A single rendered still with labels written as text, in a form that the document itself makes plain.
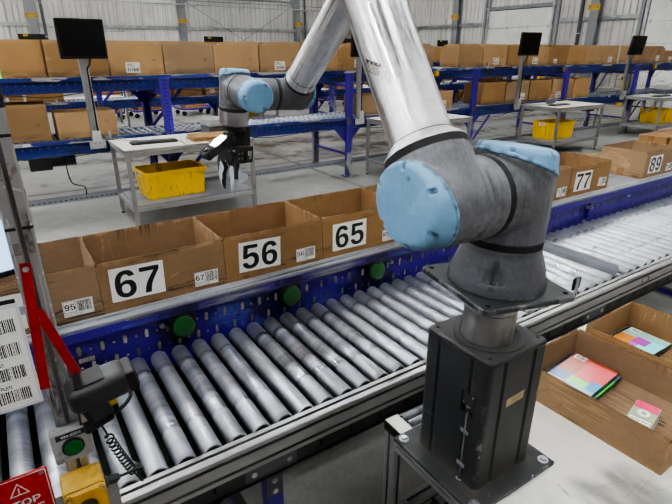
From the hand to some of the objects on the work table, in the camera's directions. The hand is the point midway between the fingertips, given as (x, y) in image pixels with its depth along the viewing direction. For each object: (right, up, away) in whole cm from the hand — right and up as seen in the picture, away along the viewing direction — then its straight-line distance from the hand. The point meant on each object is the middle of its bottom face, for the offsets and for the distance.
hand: (227, 187), depth 162 cm
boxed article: (+111, -65, -38) cm, 134 cm away
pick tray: (+108, -62, -30) cm, 128 cm away
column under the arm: (+67, -68, -45) cm, 106 cm away
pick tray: (+134, -55, -13) cm, 146 cm away
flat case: (+128, -51, -6) cm, 138 cm away
